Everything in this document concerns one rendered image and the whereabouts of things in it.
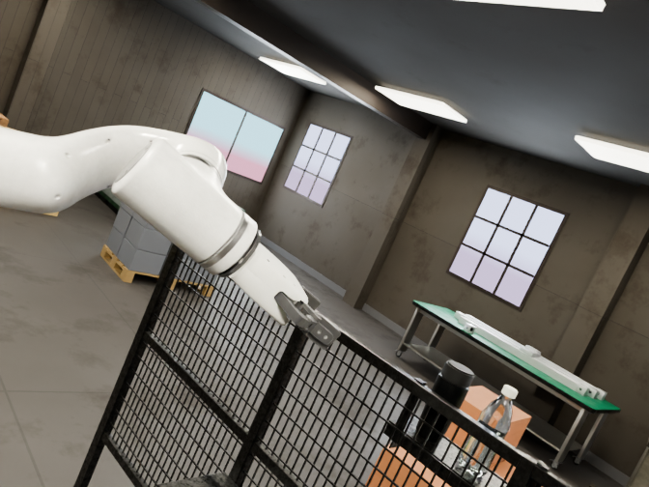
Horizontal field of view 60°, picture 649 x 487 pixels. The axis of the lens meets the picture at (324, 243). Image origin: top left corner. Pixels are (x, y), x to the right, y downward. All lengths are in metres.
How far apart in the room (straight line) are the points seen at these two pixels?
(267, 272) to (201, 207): 0.11
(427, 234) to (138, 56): 5.59
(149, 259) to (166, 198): 5.55
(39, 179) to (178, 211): 0.15
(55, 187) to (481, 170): 8.40
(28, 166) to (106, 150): 0.10
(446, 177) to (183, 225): 8.61
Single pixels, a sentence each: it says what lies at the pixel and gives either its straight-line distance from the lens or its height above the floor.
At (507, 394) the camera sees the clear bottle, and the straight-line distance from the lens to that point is 1.29.
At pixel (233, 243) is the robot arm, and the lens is 0.66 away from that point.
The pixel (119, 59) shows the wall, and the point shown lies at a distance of 10.14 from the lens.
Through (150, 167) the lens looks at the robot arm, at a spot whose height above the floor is 1.82.
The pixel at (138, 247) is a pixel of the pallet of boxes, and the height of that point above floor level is 0.39.
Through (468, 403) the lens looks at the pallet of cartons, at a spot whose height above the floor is 0.85.
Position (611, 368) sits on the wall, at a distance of 7.70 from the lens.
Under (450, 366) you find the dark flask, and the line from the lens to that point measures 1.32.
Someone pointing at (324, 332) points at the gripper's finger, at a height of 1.71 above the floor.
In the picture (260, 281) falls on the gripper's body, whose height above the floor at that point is 1.74.
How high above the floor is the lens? 1.89
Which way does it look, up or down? 7 degrees down
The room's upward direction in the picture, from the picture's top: 24 degrees clockwise
